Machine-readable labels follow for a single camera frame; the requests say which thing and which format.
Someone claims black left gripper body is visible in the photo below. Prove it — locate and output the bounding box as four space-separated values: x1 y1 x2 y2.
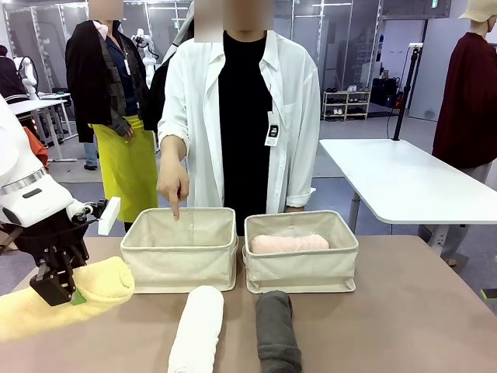
14 217 91 270

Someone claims yellow towel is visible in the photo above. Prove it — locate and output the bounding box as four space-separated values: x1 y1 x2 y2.
0 256 136 343

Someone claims grey towel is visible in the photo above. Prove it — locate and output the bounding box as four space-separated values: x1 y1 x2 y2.
255 291 304 373

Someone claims pink towel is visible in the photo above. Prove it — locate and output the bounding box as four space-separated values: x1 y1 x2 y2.
249 233 331 256

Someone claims person's right forearm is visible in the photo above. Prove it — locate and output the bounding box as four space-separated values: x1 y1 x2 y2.
160 134 190 165

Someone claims person's right hand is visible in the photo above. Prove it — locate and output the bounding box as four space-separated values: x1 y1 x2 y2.
155 154 192 224

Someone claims orange cloth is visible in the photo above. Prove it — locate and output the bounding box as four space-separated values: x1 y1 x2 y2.
23 126 50 172

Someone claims beige fabric basket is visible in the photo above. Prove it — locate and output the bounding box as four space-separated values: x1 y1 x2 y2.
242 211 360 295
120 207 239 295

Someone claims white rolled towel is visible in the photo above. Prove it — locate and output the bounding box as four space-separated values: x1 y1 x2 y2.
167 285 225 373

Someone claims white background desk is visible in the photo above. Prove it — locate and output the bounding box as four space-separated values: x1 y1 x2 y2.
6 98 78 162

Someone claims large white table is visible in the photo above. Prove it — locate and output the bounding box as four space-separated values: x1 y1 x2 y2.
318 138 497 269

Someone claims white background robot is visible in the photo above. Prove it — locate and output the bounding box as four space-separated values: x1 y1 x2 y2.
130 27 161 89
10 56 40 100

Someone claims mannequin black jacket yellow skirt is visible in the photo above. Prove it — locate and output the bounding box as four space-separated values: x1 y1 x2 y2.
64 0 160 224

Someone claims mannequin in maroon cape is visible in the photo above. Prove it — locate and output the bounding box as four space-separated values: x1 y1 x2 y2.
431 0 497 184

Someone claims black tripod pole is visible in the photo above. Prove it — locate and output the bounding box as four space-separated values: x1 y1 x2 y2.
392 41 425 142

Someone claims person in white shirt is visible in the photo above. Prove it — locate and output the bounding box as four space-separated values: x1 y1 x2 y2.
157 0 321 236

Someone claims black equipment case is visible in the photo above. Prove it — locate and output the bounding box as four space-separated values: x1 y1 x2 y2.
370 76 401 108

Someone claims wooden shoe rack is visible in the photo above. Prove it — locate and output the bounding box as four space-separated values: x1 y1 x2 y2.
321 89 372 122

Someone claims black white name badge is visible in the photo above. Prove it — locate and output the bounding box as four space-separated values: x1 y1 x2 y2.
264 111 282 148

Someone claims beige bucket hat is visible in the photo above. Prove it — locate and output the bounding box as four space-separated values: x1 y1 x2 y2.
457 0 497 23

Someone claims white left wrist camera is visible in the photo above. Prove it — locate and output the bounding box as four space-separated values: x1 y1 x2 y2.
97 196 122 237

